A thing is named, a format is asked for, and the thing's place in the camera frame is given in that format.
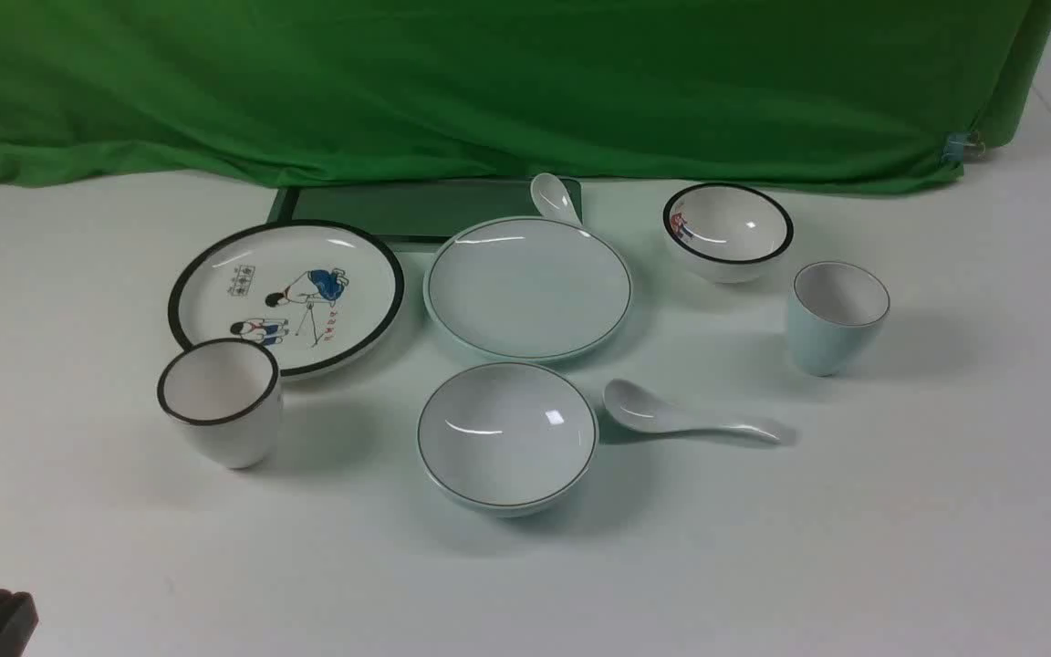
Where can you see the pale blue bowl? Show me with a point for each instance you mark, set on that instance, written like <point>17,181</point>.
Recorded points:
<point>507,439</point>

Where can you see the white ceramic spoon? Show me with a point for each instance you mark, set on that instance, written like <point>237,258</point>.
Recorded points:
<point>641,411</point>

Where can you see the pale blue cup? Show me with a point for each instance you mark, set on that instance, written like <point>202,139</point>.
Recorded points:
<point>834,312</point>

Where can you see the black rimmed white cup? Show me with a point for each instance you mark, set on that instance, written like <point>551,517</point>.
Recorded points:
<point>226,396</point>

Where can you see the black rimmed illustrated plate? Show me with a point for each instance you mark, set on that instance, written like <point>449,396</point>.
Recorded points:
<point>317,294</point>

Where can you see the dark green rectangular tray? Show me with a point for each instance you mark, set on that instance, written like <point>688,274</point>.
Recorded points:
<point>407,215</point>

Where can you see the pale blue round plate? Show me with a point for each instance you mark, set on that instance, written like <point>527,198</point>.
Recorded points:
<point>528,289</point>

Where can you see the white spoon on tray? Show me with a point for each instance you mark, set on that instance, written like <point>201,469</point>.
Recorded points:
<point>550,197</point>

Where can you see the black rimmed white bowl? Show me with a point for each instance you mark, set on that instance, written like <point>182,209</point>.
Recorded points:
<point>726,233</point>

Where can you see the green backdrop cloth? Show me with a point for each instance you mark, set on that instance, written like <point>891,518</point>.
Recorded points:
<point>859,97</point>

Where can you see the blue binder clip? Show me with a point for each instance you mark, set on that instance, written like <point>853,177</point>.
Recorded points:
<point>963,146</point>

